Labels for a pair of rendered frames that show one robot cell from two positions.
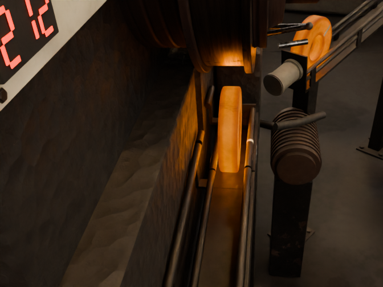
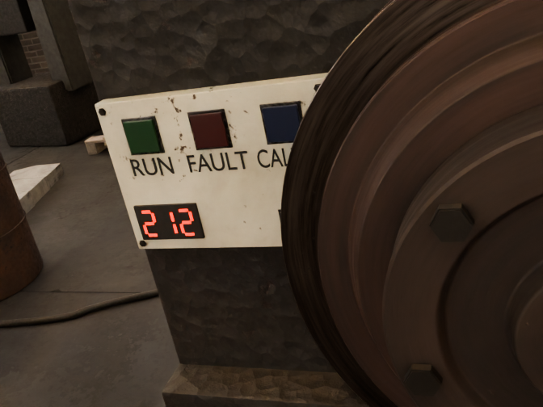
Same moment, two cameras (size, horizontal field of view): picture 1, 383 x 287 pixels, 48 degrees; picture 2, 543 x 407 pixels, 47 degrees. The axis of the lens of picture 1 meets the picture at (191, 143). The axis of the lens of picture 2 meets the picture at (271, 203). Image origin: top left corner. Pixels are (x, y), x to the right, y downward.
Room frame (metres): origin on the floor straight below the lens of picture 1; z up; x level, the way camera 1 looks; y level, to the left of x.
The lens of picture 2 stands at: (0.50, -0.52, 1.37)
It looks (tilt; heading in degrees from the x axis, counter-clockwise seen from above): 23 degrees down; 101
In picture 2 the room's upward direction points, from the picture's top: 12 degrees counter-clockwise
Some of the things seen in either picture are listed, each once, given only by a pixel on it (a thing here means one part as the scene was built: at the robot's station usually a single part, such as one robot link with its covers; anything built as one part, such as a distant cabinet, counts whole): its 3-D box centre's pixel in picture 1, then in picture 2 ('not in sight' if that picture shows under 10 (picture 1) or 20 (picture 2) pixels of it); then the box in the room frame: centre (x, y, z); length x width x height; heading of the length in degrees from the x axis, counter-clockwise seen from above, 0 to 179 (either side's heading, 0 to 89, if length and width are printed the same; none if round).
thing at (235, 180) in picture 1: (234, 158); not in sight; (0.68, -0.08, 0.66); 0.19 x 0.07 x 0.01; 168
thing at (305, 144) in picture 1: (289, 198); not in sight; (0.95, -0.28, 0.27); 0.22 x 0.13 x 0.53; 168
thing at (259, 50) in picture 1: (237, 93); not in sight; (0.89, -0.12, 0.68); 0.11 x 0.08 x 0.24; 78
